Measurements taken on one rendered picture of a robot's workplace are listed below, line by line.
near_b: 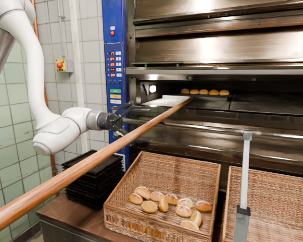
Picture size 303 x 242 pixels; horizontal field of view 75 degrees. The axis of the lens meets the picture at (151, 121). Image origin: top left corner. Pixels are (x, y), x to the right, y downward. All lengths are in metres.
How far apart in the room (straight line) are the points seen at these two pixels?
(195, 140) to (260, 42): 0.66
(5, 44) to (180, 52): 0.90
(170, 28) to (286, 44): 0.63
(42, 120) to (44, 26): 1.21
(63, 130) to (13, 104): 1.03
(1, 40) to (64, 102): 0.82
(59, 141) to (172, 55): 0.83
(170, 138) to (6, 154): 1.23
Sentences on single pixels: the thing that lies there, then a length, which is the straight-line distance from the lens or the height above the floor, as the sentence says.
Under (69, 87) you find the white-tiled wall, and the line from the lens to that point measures 1.75.
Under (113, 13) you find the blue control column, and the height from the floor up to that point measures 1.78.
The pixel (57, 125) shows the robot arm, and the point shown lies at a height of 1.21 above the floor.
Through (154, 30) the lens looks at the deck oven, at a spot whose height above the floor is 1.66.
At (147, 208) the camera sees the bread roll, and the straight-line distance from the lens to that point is 1.28.
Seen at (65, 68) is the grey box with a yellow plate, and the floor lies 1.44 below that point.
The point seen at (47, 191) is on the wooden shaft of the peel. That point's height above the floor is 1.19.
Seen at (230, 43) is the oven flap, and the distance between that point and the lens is 1.26.
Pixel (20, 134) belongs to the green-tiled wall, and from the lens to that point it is 1.88.
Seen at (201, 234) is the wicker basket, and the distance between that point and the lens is 1.01.
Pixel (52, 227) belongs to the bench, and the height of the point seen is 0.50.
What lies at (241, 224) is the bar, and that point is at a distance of 0.81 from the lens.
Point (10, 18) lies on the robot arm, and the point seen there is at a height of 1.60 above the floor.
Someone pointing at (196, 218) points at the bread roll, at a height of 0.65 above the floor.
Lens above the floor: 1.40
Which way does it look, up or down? 14 degrees down
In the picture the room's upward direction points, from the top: straight up
